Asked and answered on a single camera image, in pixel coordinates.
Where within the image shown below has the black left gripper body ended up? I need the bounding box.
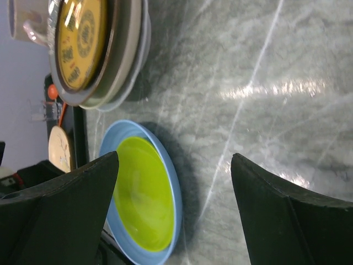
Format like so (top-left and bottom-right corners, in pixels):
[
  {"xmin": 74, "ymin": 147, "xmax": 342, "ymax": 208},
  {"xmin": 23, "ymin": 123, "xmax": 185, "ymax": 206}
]
[{"xmin": 0, "ymin": 142, "xmax": 67, "ymax": 199}]

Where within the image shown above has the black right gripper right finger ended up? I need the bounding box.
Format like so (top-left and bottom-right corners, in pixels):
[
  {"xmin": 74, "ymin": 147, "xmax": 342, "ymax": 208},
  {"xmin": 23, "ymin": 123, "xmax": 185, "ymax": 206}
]
[{"xmin": 231, "ymin": 153, "xmax": 352, "ymax": 264}]

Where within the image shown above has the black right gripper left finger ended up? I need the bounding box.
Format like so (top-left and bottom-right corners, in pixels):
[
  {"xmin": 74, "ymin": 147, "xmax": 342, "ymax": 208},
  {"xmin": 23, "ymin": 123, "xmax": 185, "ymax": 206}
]
[{"xmin": 1, "ymin": 151, "xmax": 119, "ymax": 264}]

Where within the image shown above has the lime green plate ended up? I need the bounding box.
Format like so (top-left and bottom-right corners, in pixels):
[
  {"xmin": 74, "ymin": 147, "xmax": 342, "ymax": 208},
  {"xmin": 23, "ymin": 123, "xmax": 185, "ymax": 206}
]
[{"xmin": 114, "ymin": 136, "xmax": 174, "ymax": 252}]

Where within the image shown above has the blue plastic plate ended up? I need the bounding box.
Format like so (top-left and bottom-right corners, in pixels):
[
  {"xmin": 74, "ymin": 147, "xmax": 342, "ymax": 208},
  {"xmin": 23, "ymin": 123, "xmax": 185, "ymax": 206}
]
[{"xmin": 99, "ymin": 120, "xmax": 183, "ymax": 264}]

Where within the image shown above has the yellow patterned plate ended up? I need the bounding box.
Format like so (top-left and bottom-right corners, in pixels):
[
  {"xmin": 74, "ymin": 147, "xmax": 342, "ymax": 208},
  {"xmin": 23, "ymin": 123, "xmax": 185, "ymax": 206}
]
[{"xmin": 56, "ymin": 0, "xmax": 108, "ymax": 92}]

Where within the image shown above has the cream painted plate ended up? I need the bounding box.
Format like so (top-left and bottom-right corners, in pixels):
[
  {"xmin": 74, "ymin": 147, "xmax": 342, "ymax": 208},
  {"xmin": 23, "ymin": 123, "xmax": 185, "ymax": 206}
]
[{"xmin": 48, "ymin": 125, "xmax": 73, "ymax": 173}]

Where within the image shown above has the clear glass small object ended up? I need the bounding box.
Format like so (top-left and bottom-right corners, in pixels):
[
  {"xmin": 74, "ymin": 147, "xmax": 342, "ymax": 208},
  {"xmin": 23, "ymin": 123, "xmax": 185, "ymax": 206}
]
[{"xmin": 28, "ymin": 100, "xmax": 63, "ymax": 123}]

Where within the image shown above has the black plastic tray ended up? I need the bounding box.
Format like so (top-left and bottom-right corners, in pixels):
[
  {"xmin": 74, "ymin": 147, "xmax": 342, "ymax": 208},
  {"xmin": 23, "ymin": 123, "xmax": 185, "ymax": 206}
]
[{"xmin": 44, "ymin": 74, "xmax": 89, "ymax": 170}]

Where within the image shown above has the orange plastic chopsticks tool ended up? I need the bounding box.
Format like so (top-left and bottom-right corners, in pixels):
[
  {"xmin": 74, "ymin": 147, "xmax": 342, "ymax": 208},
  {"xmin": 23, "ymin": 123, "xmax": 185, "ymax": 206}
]
[{"xmin": 47, "ymin": 84, "xmax": 68, "ymax": 127}]

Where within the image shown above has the clear glass plate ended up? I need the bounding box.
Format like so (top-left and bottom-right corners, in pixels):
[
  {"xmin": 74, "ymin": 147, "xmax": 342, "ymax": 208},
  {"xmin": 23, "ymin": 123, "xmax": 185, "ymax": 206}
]
[{"xmin": 47, "ymin": 1, "xmax": 120, "ymax": 106}]

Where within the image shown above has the pink ceramic mug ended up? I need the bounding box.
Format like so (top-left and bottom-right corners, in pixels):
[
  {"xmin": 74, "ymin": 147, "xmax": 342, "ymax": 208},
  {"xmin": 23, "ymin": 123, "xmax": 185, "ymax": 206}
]
[{"xmin": 7, "ymin": 0, "xmax": 49, "ymax": 48}]

